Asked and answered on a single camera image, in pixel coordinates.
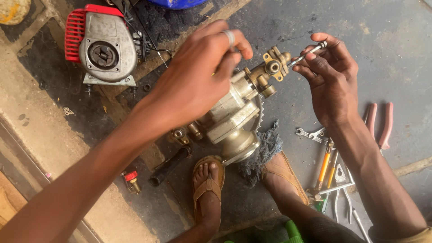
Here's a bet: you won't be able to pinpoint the person's right hand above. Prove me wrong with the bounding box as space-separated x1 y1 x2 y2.
292 33 360 129

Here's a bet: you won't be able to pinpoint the person's left hand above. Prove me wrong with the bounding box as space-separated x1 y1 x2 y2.
147 20 254 136

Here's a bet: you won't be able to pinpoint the thin silver metal rod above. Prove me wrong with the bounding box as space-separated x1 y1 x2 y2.
287 41 328 68

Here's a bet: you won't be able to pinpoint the brass and silver pump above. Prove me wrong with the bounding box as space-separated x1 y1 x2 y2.
168 45 293 167

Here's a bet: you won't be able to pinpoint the toothed round saw blade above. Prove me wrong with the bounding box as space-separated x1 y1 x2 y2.
254 94 266 133

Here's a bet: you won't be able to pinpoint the blue plastic container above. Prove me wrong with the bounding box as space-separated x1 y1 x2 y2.
146 0 208 10

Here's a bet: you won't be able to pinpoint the silver open-end wrench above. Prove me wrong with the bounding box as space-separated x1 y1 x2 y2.
308 127 327 140
296 128 331 146

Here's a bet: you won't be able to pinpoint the grey rag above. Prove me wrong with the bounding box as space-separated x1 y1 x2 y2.
238 119 284 188

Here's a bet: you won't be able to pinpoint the brown sandal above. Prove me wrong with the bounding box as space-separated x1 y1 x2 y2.
261 151 310 206
192 155 225 216

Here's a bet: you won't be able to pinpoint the silver metal snips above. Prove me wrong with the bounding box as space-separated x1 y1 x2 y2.
333 164 354 225

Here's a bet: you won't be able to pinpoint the red and grey small engine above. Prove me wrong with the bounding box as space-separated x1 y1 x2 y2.
64 3 152 97

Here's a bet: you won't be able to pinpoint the silver metal bar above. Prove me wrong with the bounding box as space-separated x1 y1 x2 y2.
318 182 356 196

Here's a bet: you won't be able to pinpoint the person's right leg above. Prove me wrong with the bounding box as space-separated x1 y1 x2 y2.
263 153 324 225

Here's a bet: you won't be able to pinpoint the person's leg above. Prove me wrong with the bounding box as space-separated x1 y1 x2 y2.
168 162 223 243
263 153 324 225

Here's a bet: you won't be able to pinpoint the black socket tube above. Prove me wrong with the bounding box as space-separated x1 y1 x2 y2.
148 145 193 187

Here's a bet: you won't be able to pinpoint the person's left leg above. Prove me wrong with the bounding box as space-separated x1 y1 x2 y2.
168 162 223 243

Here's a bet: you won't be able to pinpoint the red capped brass valve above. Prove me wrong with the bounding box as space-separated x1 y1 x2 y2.
121 170 142 195

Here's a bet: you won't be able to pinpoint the silver tool shaft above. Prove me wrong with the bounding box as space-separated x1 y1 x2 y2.
351 207 372 243

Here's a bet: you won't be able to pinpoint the dark shorts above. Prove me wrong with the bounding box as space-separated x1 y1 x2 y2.
296 216 367 243

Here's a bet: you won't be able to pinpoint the green plastic object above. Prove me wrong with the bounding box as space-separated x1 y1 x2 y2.
223 219 305 243

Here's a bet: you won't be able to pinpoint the olive shirt sleeve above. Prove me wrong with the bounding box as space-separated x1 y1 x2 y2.
368 225 432 243

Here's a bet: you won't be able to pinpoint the yellowish round object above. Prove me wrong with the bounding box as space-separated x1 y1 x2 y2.
0 0 32 26

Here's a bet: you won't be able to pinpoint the wooden board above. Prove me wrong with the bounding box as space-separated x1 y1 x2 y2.
0 170 28 231

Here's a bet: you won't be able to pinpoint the silver finger ring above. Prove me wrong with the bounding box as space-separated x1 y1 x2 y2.
223 30 236 47

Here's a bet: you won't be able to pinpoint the black engine cable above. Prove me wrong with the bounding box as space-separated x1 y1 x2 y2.
123 6 176 69

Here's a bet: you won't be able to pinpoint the pink handled pliers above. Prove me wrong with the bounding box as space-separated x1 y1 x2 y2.
362 102 395 156

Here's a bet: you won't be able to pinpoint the thick orange handled screwdriver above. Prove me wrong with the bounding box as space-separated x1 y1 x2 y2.
306 138 335 202

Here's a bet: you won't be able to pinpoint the thin orange handled screwdriver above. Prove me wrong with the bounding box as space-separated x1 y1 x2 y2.
325 149 340 190

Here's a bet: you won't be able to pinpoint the green handled screwdriver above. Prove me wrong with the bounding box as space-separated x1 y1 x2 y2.
315 196 331 214

